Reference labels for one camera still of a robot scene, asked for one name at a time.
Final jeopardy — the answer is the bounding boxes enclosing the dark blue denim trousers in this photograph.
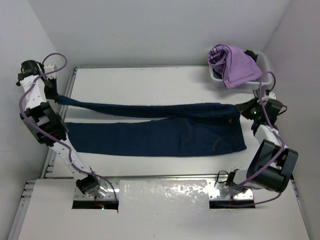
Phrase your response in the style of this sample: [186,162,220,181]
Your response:
[56,96,247,157]

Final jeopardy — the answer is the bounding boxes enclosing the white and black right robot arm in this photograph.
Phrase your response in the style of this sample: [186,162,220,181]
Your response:
[224,98,299,193]

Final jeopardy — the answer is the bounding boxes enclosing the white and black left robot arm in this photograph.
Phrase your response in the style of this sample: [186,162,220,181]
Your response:
[16,60,101,198]

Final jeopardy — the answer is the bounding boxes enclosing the white plastic basket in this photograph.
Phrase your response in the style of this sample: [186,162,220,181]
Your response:
[209,50,273,90]

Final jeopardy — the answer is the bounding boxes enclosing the purple folded garment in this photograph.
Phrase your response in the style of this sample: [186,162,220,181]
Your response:
[207,44,263,90]

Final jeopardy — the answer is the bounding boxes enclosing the black garment in basket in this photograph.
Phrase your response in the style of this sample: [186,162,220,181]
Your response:
[244,50,259,62]

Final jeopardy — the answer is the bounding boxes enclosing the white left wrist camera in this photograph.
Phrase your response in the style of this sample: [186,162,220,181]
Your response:
[44,64,57,80]

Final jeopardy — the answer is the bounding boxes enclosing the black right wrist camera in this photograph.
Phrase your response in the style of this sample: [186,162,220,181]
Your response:
[263,91,288,125]

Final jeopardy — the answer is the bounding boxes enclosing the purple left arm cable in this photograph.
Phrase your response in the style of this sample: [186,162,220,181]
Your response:
[19,52,120,202]

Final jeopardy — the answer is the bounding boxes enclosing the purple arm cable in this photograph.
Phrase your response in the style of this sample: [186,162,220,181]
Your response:
[19,52,120,202]
[229,71,287,207]

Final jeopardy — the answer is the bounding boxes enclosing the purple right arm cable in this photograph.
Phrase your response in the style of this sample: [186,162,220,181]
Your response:
[229,71,287,207]

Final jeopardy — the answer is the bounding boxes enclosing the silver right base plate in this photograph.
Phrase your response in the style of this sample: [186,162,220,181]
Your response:
[206,172,254,202]

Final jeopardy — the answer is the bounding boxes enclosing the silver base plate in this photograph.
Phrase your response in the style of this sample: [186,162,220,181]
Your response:
[206,172,254,202]
[73,175,120,202]

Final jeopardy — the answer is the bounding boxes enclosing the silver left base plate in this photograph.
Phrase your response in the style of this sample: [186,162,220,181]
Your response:
[73,175,120,202]

